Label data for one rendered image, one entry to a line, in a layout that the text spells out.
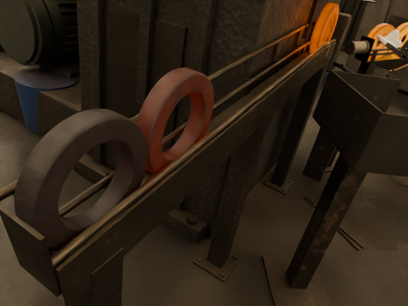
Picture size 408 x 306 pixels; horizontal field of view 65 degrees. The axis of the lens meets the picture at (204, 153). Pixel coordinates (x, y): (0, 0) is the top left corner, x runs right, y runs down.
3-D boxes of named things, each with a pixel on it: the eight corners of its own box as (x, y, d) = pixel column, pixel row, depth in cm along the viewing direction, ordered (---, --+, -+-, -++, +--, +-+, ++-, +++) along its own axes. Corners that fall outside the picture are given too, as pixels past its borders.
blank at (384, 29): (370, 23, 144) (376, 25, 141) (395, 22, 149) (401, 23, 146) (359, 57, 152) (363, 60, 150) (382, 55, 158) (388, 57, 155)
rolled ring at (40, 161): (149, 95, 42) (130, 87, 43) (12, 164, 28) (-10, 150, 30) (149, 197, 53) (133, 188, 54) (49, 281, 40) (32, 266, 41)
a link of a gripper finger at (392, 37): (386, 23, 119) (408, 37, 117) (374, 37, 122) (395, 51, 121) (385, 23, 116) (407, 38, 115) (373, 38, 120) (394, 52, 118)
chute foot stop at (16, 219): (19, 265, 42) (-4, 207, 35) (23, 261, 42) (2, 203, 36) (57, 297, 39) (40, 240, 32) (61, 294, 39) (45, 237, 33)
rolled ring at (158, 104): (220, 59, 55) (204, 54, 56) (149, 96, 42) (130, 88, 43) (208, 147, 66) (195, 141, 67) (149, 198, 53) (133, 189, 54)
